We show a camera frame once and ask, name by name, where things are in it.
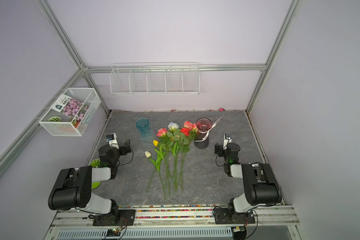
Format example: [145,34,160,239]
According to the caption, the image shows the white tulip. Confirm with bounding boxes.
[145,151,160,192]

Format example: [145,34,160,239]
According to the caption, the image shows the yellow tulip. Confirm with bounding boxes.
[153,140,167,200]

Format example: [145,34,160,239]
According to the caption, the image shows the red rose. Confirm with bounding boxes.
[178,127,192,189]

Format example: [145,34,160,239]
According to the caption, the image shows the pink rose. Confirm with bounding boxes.
[157,128,171,197]
[180,121,198,169]

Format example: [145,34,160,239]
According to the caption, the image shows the white blue rose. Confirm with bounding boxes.
[168,122,180,191]

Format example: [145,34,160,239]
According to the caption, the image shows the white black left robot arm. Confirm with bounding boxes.
[48,139,132,226]

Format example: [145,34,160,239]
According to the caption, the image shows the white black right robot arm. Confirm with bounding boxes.
[214,143,282,224]

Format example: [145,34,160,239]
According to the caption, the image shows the teal glass vase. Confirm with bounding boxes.
[136,118,154,142]

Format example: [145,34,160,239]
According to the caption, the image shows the red grey glass vase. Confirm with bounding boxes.
[194,118,213,149]

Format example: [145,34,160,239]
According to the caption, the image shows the green garden trowel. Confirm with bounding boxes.
[92,182,101,190]

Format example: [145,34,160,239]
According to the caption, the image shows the flower seed packet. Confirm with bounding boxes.
[50,94,89,122]

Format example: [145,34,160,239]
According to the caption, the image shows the striped green ball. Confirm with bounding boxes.
[48,116,62,122]

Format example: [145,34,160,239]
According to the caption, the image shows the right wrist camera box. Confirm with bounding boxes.
[223,134,232,150]

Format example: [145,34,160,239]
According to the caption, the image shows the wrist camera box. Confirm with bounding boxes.
[106,133,119,149]
[223,134,232,150]

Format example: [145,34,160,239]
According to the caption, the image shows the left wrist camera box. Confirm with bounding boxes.
[106,133,119,149]

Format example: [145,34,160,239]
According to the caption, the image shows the white wire side basket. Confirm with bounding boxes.
[39,88,101,137]

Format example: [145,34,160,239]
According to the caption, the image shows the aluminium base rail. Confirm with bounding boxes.
[44,205,304,240]

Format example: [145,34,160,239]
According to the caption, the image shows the long white wire basket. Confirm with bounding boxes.
[110,62,201,95]

